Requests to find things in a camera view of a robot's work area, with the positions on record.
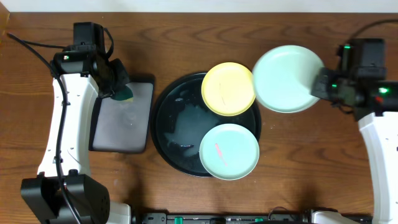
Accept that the green yellow sponge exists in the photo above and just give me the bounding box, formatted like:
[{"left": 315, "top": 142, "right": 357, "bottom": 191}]
[{"left": 111, "top": 85, "right": 134, "bottom": 102}]

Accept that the light green plate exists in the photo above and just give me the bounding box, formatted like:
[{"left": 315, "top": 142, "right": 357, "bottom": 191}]
[
  {"left": 252, "top": 45, "right": 324, "bottom": 113},
  {"left": 199, "top": 124, "right": 260, "bottom": 180}
]

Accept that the yellow plate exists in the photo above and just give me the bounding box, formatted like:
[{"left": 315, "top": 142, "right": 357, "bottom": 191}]
[{"left": 201, "top": 62, "right": 256, "bottom": 116}]

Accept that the light green plate front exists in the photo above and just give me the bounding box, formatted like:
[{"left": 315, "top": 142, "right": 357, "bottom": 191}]
[{"left": 199, "top": 124, "right": 260, "bottom": 180}]

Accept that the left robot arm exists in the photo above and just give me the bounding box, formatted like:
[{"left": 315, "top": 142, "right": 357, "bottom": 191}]
[{"left": 21, "top": 50, "right": 134, "bottom": 223}]

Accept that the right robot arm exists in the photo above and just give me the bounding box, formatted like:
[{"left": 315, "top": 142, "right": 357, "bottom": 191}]
[{"left": 310, "top": 68, "right": 397, "bottom": 223}]

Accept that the rectangular black tray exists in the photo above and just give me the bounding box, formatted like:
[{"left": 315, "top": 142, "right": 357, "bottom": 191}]
[{"left": 88, "top": 73, "right": 155, "bottom": 154}]

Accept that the round black tray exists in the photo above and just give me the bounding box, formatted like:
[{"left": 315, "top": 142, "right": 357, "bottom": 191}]
[{"left": 150, "top": 72, "right": 261, "bottom": 177}]

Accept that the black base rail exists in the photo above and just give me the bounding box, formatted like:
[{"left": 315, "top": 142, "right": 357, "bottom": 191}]
[{"left": 133, "top": 207, "right": 374, "bottom": 224}]

